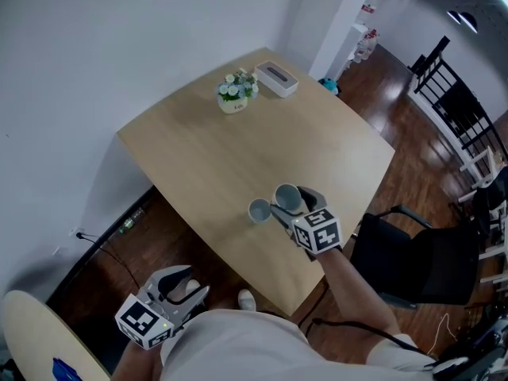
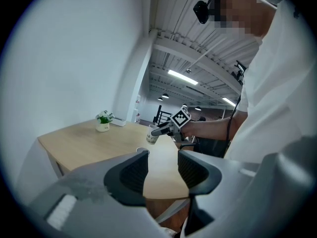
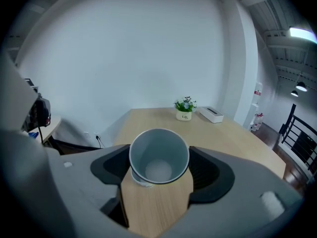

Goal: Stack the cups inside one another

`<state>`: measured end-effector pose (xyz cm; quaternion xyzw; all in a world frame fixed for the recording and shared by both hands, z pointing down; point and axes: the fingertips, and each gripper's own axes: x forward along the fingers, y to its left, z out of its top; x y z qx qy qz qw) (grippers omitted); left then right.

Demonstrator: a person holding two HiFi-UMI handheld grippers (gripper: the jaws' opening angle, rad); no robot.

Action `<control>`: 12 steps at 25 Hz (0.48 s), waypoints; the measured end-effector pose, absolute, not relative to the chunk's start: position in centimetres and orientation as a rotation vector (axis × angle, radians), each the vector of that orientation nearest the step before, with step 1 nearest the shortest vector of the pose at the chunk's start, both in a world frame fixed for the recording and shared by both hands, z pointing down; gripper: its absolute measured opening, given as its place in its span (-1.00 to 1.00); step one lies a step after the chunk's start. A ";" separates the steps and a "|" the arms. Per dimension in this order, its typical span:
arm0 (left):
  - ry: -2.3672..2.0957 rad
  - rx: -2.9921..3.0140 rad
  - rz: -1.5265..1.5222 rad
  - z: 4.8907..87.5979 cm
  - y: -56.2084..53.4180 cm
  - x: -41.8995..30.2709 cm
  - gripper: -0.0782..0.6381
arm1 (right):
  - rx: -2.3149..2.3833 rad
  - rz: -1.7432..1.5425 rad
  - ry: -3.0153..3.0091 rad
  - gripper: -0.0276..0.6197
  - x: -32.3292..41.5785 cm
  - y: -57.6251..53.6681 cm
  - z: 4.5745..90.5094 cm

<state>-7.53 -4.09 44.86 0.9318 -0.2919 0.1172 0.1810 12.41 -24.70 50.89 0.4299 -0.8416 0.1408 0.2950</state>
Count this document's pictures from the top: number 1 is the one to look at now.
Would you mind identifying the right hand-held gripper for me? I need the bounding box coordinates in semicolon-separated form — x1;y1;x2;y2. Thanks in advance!
269;186;344;256

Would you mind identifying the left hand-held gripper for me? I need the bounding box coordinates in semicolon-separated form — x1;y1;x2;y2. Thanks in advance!
114;264;211;351

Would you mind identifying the grey cup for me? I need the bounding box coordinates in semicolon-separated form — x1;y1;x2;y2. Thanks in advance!
248;198;273;225
273;183;304;214

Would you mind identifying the person's right forearm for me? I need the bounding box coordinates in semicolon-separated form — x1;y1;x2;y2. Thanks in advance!
316;247;402;348

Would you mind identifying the person's left forearm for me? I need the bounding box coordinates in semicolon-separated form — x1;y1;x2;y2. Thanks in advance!
114;338;168;381

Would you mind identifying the person's right white shoe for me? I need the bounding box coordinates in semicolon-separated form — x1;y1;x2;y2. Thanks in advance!
237;288;256;311

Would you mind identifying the clear plastic bottle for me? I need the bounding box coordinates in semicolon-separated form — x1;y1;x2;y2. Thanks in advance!
118;208;146;236

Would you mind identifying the person's light shirt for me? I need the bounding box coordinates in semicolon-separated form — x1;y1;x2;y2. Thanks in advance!
157;308;438;381

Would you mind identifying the teal object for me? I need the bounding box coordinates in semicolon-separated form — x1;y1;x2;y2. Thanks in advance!
317;77;341;95

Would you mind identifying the black office chair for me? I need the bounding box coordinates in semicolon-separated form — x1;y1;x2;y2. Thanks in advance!
350;204;480;312

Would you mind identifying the white tissue box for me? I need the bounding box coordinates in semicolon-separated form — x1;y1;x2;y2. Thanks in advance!
253;59;300;100

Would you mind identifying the white flower pot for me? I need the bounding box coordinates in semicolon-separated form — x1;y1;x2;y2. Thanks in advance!
215;67;260;115

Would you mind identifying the blue cloth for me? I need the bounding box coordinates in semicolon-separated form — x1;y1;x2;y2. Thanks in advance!
52;356;83;381

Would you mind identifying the white cabinet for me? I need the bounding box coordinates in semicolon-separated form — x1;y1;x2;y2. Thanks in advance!
336;23;368;71

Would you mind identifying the group of red-capped bottles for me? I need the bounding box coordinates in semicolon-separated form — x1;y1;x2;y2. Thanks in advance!
354;29;381;66

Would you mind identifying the white metal rack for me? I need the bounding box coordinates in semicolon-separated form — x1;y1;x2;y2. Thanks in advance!
459;148;508;286

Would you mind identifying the ceiling lamp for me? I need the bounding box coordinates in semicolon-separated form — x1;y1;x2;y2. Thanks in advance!
446;10;480;35

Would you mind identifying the black power cable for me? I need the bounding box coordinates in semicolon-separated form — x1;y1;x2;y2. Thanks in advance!
76;232;140;294

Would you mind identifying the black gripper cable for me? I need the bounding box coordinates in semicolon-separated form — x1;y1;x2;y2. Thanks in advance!
310;317;426;357

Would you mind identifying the thin white cable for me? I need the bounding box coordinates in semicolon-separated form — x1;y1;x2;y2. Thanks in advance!
427;313;458;356

